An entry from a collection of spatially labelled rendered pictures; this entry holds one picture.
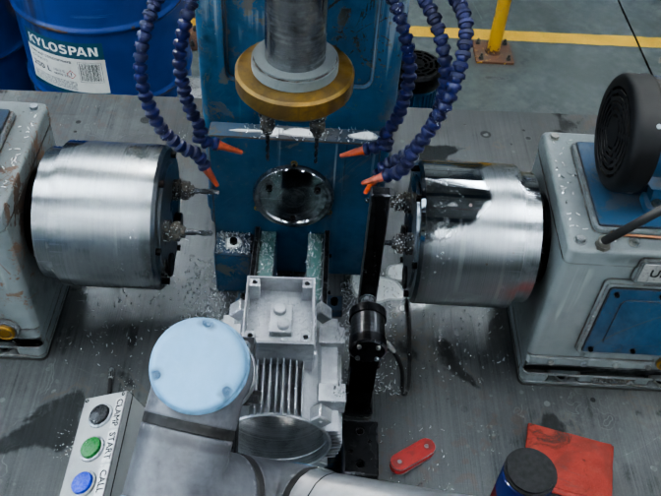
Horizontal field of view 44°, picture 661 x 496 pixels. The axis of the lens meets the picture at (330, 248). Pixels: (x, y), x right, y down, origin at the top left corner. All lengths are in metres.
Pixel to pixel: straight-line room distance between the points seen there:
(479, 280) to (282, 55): 0.48
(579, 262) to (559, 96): 2.38
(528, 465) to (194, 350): 0.42
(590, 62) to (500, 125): 1.88
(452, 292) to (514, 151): 0.72
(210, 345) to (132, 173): 0.61
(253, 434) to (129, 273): 0.33
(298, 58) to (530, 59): 2.72
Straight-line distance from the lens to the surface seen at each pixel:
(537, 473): 0.97
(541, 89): 3.67
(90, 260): 1.35
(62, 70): 2.90
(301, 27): 1.16
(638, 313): 1.42
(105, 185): 1.33
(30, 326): 1.51
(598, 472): 1.49
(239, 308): 1.22
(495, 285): 1.35
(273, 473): 0.85
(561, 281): 1.35
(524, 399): 1.54
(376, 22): 1.42
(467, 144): 2.00
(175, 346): 0.77
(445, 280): 1.33
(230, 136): 1.42
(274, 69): 1.20
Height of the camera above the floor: 2.04
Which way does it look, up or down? 47 degrees down
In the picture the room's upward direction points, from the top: 4 degrees clockwise
